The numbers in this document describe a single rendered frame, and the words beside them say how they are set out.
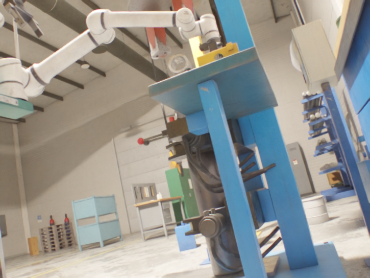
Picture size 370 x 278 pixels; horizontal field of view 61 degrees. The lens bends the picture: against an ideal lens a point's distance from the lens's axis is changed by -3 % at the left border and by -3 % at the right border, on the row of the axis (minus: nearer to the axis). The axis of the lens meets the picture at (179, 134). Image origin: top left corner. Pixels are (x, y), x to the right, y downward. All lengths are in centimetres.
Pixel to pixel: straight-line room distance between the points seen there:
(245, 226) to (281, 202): 91
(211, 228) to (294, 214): 57
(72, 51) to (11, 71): 38
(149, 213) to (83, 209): 258
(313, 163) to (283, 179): 1073
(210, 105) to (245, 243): 48
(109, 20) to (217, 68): 101
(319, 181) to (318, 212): 820
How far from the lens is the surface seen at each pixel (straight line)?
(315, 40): 234
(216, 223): 163
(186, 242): 484
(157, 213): 807
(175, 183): 946
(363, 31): 72
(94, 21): 203
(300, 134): 1279
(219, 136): 111
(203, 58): 122
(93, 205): 984
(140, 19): 193
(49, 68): 223
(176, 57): 237
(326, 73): 226
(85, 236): 1009
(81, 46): 217
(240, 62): 112
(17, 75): 215
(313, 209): 452
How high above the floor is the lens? 60
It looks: 13 degrees up
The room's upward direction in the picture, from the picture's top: 13 degrees counter-clockwise
